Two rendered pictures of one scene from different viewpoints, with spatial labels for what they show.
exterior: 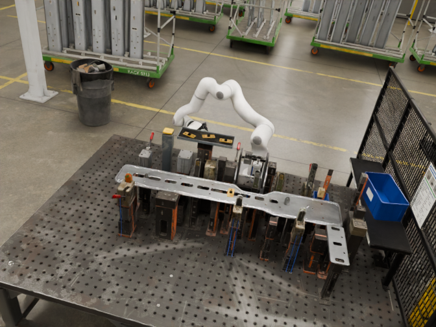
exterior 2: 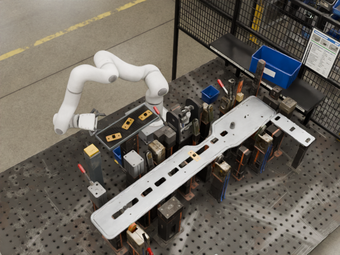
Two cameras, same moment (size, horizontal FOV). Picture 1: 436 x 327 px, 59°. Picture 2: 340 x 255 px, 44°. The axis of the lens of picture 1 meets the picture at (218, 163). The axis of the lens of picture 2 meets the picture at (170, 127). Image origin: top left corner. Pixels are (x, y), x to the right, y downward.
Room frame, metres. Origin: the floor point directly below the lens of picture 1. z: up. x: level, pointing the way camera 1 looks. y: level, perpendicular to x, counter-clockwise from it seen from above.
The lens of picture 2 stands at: (1.04, 1.12, 3.04)
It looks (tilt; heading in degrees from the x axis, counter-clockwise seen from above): 51 degrees down; 310
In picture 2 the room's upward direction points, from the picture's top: 3 degrees clockwise
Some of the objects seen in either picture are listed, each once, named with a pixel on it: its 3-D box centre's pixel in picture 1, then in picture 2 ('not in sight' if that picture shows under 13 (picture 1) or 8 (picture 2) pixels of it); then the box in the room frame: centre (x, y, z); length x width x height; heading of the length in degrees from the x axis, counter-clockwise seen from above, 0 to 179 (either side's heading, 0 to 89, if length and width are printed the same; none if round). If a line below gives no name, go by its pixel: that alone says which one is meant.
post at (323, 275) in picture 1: (328, 255); (278, 137); (1.61, -0.70, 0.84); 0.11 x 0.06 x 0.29; 175
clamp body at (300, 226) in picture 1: (292, 245); (259, 153); (1.62, -0.49, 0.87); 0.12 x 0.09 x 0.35; 175
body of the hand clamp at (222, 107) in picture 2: (302, 205); (223, 115); (1.99, -0.58, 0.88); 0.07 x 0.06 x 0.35; 175
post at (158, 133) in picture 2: (218, 182); (158, 152); (2.09, -0.03, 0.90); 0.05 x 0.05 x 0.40; 85
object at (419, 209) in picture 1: (427, 195); (321, 52); (1.67, -1.11, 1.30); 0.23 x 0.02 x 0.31; 175
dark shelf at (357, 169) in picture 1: (375, 198); (263, 70); (1.98, -1.01, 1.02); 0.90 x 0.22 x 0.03; 175
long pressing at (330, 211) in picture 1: (227, 193); (192, 159); (1.86, -0.08, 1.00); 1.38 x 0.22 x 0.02; 85
